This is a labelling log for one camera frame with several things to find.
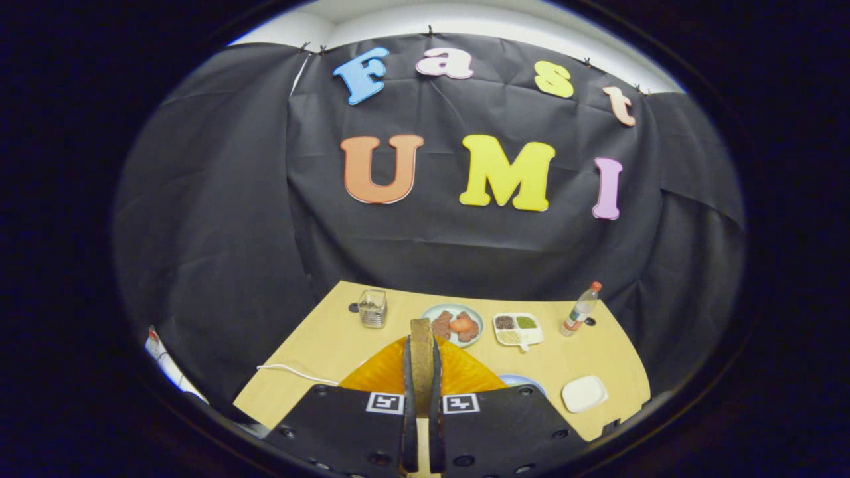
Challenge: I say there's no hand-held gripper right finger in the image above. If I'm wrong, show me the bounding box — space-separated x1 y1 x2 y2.
428 335 588 478

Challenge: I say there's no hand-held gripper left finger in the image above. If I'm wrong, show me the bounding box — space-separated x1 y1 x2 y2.
262 335 420 478

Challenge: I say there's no brown toasted bread slice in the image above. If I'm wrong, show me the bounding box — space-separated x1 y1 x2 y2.
409 318 436 418

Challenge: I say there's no blue round plate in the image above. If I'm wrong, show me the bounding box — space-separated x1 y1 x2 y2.
498 374 547 397

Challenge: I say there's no small white square dish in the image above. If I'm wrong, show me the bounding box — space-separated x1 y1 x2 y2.
561 375 609 414

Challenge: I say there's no white divided condiment tray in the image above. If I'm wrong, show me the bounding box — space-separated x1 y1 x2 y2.
493 313 545 351

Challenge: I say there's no pale green plate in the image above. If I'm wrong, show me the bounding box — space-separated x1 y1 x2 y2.
421 303 485 349

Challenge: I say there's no clear water bottle red cap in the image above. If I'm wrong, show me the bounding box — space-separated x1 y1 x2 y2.
559 281 603 337

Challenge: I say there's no black backdrop cloth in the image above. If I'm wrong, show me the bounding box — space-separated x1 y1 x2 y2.
113 33 746 406

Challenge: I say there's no white power cable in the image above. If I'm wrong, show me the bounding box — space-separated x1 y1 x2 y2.
256 363 339 386

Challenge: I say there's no metal wire holder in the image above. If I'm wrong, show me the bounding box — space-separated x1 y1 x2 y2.
358 289 388 329

